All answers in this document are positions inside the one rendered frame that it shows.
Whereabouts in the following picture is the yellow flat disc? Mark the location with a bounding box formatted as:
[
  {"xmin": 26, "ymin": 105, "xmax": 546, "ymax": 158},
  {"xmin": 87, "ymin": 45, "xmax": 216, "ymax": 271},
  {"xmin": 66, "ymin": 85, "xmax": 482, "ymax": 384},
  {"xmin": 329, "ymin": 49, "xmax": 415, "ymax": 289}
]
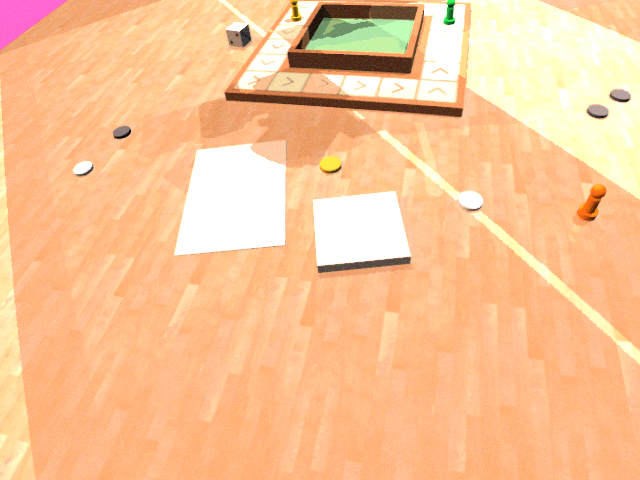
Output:
[{"xmin": 319, "ymin": 156, "xmax": 341, "ymax": 173}]

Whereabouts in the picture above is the white flat square slab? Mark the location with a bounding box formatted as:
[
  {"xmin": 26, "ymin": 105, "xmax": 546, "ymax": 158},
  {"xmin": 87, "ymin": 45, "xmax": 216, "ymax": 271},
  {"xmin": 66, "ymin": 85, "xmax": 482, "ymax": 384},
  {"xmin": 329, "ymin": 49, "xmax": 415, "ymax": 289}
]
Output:
[{"xmin": 313, "ymin": 191, "xmax": 411, "ymax": 273}]

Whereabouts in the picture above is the orange pawn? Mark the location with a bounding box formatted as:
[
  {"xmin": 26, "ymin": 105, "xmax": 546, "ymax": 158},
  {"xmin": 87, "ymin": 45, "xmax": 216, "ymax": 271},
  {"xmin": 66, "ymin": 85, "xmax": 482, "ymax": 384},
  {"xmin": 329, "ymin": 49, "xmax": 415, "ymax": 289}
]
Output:
[{"xmin": 577, "ymin": 184, "xmax": 607, "ymax": 222}]

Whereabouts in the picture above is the grey flat disc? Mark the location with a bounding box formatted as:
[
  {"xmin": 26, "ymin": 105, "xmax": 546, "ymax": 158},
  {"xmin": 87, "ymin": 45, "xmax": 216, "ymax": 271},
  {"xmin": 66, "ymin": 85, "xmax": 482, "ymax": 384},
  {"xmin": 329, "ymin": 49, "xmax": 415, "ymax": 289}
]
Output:
[
  {"xmin": 112, "ymin": 126, "xmax": 131, "ymax": 139},
  {"xmin": 609, "ymin": 89, "xmax": 631, "ymax": 103},
  {"xmin": 586, "ymin": 104, "xmax": 609, "ymax": 119}
]

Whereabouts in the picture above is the white die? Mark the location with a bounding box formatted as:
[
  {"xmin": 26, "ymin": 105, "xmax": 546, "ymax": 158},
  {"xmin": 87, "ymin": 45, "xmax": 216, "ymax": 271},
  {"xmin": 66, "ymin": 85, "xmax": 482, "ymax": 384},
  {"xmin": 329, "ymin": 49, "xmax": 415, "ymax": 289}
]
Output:
[{"xmin": 225, "ymin": 22, "xmax": 251, "ymax": 48}]

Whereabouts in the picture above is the white flat disc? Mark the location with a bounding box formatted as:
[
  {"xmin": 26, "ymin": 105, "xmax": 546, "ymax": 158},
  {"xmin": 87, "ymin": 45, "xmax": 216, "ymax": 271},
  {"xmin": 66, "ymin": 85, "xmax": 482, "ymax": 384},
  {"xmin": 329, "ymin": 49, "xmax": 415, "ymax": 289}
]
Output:
[
  {"xmin": 458, "ymin": 192, "xmax": 483, "ymax": 211},
  {"xmin": 73, "ymin": 161, "xmax": 94, "ymax": 177}
]

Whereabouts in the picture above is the green pawn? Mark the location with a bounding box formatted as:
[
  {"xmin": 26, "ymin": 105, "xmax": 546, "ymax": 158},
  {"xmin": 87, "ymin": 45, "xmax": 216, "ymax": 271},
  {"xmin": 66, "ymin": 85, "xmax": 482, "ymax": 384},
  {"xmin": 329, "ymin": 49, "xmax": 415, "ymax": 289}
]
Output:
[{"xmin": 443, "ymin": 0, "xmax": 455, "ymax": 25}]

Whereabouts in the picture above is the yellow pawn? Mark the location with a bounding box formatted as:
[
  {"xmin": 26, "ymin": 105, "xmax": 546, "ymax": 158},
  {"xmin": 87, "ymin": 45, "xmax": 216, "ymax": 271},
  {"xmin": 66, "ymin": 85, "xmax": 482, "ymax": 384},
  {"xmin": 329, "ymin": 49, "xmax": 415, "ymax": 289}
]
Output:
[{"xmin": 290, "ymin": 0, "xmax": 301, "ymax": 22}]

